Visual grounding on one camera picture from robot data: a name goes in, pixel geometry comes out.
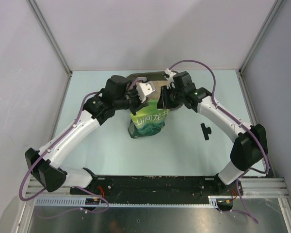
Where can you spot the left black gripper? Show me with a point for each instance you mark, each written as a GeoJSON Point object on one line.
{"type": "Point", "coordinates": [139, 104]}

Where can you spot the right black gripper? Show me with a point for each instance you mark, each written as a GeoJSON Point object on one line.
{"type": "Point", "coordinates": [163, 102]}

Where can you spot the green litter bag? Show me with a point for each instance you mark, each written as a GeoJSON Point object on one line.
{"type": "Point", "coordinates": [148, 121]}

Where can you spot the brown litter box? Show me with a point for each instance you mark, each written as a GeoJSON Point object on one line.
{"type": "Point", "coordinates": [159, 79]}

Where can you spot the black bag clip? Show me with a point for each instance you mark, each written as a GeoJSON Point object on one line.
{"type": "Point", "coordinates": [206, 131]}

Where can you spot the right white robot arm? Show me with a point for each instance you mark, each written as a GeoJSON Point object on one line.
{"type": "Point", "coordinates": [249, 141]}

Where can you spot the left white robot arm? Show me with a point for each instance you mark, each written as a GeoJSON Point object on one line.
{"type": "Point", "coordinates": [119, 93]}

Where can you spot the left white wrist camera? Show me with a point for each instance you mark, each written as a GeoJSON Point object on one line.
{"type": "Point", "coordinates": [144, 90]}

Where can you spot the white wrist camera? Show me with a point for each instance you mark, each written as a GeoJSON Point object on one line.
{"type": "Point", "coordinates": [144, 90]}
{"type": "Point", "coordinates": [169, 76]}

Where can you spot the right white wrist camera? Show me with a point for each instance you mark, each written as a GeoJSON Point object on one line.
{"type": "Point", "coordinates": [169, 76]}

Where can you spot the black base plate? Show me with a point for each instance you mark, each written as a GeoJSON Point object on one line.
{"type": "Point", "coordinates": [158, 188]}

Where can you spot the grey cable duct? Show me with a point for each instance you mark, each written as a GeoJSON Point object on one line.
{"type": "Point", "coordinates": [94, 202]}

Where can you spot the aluminium frame rail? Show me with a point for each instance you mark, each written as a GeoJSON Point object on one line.
{"type": "Point", "coordinates": [251, 187]}

